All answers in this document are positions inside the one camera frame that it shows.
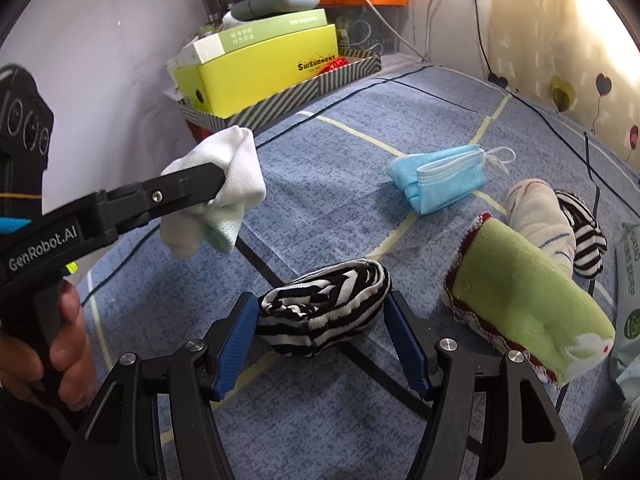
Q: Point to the blue plaid bedsheet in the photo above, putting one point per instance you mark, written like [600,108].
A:
[310,195]

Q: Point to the red tinsel ornament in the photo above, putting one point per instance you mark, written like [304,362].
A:
[330,67]

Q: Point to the blue face mask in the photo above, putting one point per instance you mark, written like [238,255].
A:
[440,180]

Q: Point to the black white striped sock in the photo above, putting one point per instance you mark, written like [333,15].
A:
[587,240]
[320,305]

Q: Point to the person's left hand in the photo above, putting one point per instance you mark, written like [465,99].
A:
[75,360]

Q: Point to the cream sock with thin stripes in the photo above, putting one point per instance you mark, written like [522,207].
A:
[540,225]

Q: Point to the yellow cardboard box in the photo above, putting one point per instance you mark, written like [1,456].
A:
[260,75]

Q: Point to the grey glasses case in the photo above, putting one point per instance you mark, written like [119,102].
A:
[275,2]

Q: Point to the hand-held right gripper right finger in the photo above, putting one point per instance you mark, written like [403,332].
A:
[407,340]

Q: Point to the pale green flat box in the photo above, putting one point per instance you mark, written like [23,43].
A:
[260,35]

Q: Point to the striped cardboard tray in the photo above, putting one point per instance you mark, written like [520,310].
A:
[280,102]

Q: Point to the green sock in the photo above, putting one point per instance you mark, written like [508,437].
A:
[525,290]

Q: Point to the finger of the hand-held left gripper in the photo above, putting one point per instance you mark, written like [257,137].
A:
[190,180]

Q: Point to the wet wipes pack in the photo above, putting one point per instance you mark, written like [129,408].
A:
[631,310]

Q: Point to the heart print curtain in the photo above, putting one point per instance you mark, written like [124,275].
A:
[550,35]

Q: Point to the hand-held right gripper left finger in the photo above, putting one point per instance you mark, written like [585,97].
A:
[235,340]

